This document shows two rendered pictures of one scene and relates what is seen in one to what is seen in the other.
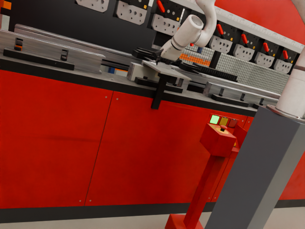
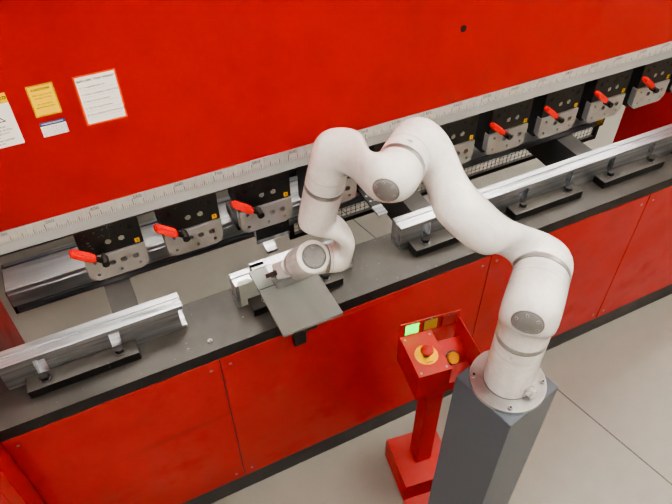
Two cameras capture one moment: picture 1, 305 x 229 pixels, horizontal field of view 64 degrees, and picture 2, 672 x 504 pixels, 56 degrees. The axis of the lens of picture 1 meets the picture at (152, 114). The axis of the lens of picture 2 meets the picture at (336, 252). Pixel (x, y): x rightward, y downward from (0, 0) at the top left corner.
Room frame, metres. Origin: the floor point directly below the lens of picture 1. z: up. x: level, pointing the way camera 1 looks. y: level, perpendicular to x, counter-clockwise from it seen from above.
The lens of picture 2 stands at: (0.13, -0.16, 2.34)
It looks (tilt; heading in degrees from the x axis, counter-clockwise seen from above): 45 degrees down; 2
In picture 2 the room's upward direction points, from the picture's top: straight up
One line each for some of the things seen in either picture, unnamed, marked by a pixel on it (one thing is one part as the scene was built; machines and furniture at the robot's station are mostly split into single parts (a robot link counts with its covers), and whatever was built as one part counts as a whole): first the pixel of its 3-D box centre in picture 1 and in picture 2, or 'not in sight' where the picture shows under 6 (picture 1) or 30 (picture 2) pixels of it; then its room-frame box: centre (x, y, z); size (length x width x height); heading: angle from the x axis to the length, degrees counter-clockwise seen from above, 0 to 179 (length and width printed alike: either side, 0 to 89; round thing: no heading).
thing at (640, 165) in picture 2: not in sight; (629, 171); (2.07, -1.19, 0.89); 0.30 x 0.05 x 0.03; 118
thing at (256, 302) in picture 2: (159, 85); (296, 291); (1.42, 0.01, 0.89); 0.30 x 0.05 x 0.03; 118
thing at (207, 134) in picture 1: (226, 136); (438, 354); (1.30, -0.43, 0.75); 0.20 x 0.16 x 0.18; 109
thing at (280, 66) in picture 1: (281, 60); (551, 106); (1.91, -0.79, 1.26); 0.15 x 0.09 x 0.17; 118
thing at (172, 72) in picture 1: (165, 70); (294, 292); (1.33, 0.01, 1.00); 0.26 x 0.18 x 0.01; 28
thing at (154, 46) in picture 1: (161, 41); (271, 227); (1.46, 0.08, 1.13); 0.10 x 0.02 x 0.10; 118
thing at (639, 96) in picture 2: not in sight; (645, 77); (2.10, -1.14, 1.26); 0.15 x 0.09 x 0.17; 118
